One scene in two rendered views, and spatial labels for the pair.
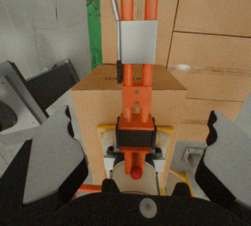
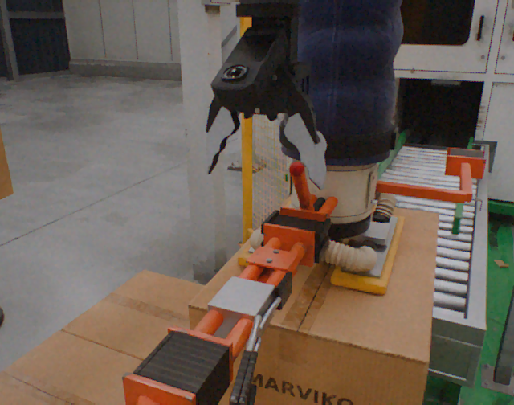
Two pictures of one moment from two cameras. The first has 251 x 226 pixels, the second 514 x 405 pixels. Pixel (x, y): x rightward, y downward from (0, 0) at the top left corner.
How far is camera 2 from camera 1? 0.47 m
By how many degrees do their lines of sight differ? 45
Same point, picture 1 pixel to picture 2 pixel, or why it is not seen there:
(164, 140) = (258, 234)
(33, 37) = not seen: outside the picture
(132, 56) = (256, 287)
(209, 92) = (120, 367)
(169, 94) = not seen: hidden behind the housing
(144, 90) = (258, 259)
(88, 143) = (421, 274)
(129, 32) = (248, 304)
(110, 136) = (348, 252)
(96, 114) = (381, 312)
